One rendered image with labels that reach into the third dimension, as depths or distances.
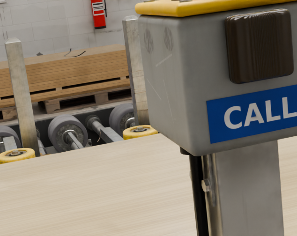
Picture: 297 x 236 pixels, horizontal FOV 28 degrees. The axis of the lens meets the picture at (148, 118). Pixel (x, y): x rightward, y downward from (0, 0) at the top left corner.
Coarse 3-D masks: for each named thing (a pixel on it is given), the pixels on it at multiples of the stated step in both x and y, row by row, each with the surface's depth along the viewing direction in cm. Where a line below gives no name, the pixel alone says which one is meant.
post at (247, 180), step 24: (264, 144) 30; (192, 168) 30; (216, 168) 29; (240, 168) 29; (264, 168) 30; (216, 192) 30; (240, 192) 30; (264, 192) 30; (216, 216) 30; (240, 216) 30; (264, 216) 30
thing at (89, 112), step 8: (80, 112) 193; (88, 112) 193; (96, 112) 194; (104, 112) 194; (40, 120) 189; (48, 120) 189; (80, 120) 192; (104, 120) 195; (16, 128) 187; (40, 128) 189; (40, 136) 190; (88, 136) 194; (96, 136) 195; (48, 144) 191; (96, 144) 196
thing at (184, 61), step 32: (160, 0) 31; (192, 0) 26; (224, 0) 26; (256, 0) 26; (288, 0) 27; (160, 32) 28; (192, 32) 25; (224, 32) 26; (160, 64) 29; (192, 64) 26; (224, 64) 26; (160, 96) 30; (192, 96) 26; (224, 96) 26; (160, 128) 31; (192, 128) 26; (288, 128) 28
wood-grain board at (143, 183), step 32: (32, 160) 121; (64, 160) 119; (96, 160) 116; (128, 160) 113; (160, 160) 111; (288, 160) 102; (0, 192) 104; (32, 192) 102; (64, 192) 100; (96, 192) 98; (128, 192) 96; (160, 192) 94; (192, 192) 92; (288, 192) 88; (0, 224) 89; (32, 224) 88; (64, 224) 86; (96, 224) 85; (128, 224) 83; (160, 224) 82; (192, 224) 81; (288, 224) 77
